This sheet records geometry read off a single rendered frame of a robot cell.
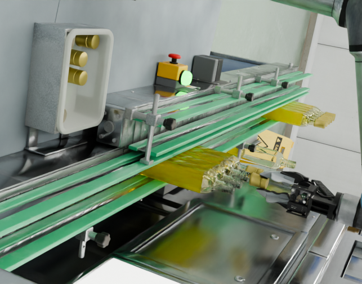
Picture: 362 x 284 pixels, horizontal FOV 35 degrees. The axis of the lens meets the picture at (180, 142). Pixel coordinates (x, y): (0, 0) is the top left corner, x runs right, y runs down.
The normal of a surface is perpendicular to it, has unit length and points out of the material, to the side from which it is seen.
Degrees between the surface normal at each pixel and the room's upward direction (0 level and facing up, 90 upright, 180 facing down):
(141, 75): 0
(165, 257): 90
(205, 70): 90
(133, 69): 0
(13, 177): 90
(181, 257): 90
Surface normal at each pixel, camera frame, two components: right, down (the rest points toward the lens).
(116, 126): -0.41, 0.18
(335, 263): 0.16, -0.95
